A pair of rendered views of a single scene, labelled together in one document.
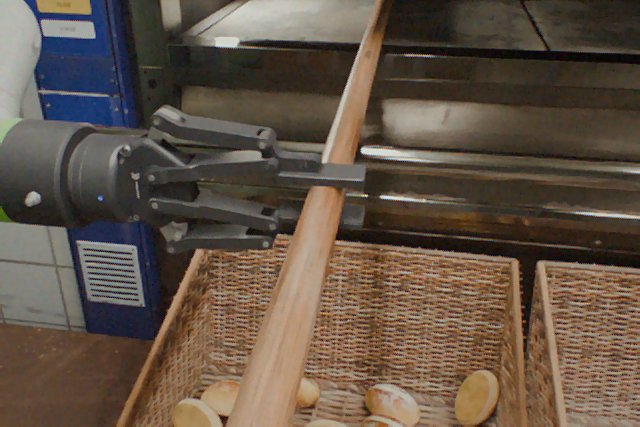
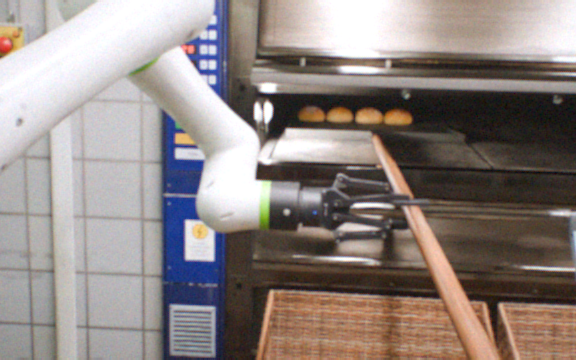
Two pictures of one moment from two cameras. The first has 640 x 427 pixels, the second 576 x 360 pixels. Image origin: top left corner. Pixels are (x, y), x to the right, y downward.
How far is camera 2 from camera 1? 1.02 m
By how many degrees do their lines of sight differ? 16
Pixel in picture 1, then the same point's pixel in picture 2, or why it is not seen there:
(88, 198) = (309, 212)
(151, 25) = not seen: hidden behind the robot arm
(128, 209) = (321, 220)
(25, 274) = (116, 338)
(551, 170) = (505, 213)
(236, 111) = not seen: hidden behind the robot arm
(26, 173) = (284, 201)
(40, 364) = not seen: outside the picture
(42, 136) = (287, 186)
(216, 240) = (360, 235)
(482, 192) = (459, 257)
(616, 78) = (533, 183)
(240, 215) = (373, 222)
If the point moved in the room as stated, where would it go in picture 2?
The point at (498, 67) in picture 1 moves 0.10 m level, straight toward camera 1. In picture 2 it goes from (464, 177) to (466, 185)
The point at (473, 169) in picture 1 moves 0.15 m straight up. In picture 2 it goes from (467, 213) to (473, 141)
